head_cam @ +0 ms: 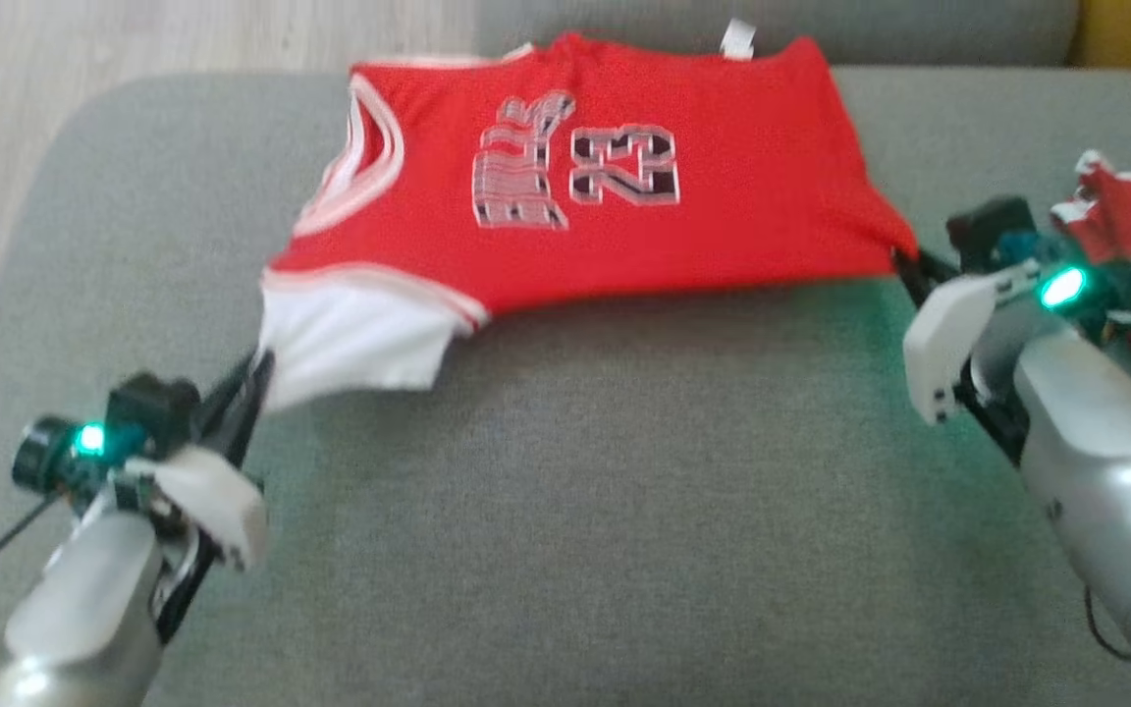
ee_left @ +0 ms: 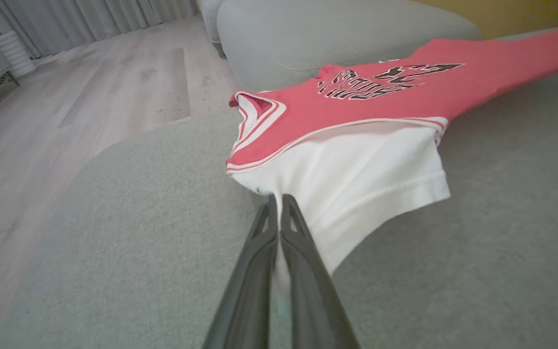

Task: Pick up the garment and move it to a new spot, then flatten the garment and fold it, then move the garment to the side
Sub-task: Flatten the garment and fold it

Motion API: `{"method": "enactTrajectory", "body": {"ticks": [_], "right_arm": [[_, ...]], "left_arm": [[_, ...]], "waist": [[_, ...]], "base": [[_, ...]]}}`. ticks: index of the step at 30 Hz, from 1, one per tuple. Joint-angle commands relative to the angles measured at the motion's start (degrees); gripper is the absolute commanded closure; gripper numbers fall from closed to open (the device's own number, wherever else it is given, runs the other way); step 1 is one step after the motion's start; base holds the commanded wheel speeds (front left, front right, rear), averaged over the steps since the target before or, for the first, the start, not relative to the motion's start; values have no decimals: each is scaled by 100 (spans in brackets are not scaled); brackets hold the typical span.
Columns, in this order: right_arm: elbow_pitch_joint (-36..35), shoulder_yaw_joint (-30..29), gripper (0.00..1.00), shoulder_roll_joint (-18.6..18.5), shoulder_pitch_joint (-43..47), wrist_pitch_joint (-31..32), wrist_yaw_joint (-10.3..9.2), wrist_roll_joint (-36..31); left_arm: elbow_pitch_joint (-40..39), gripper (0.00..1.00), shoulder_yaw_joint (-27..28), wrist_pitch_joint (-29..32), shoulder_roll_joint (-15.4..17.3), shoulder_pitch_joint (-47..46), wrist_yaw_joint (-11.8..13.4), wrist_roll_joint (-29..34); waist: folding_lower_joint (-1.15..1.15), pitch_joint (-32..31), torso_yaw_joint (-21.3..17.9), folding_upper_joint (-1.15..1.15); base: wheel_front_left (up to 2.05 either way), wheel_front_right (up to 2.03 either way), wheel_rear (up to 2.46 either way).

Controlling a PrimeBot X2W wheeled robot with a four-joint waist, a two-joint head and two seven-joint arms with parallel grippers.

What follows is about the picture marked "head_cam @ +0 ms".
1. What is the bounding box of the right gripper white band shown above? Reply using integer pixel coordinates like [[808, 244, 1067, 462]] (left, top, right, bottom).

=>
[[894, 250, 1033, 425]]

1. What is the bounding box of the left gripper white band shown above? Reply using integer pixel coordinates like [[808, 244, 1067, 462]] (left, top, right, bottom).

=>
[[109, 352, 277, 572]]

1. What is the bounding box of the red and white basketball jersey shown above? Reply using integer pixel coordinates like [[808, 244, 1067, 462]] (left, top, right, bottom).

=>
[[256, 29, 920, 413]]

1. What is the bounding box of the grey sofa seat cushion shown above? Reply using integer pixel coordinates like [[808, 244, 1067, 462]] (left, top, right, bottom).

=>
[[0, 67, 1131, 707]]

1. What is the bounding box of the black cable with blue plug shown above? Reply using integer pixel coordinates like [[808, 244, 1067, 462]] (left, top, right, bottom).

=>
[[1082, 584, 1131, 661], [0, 491, 71, 566]]

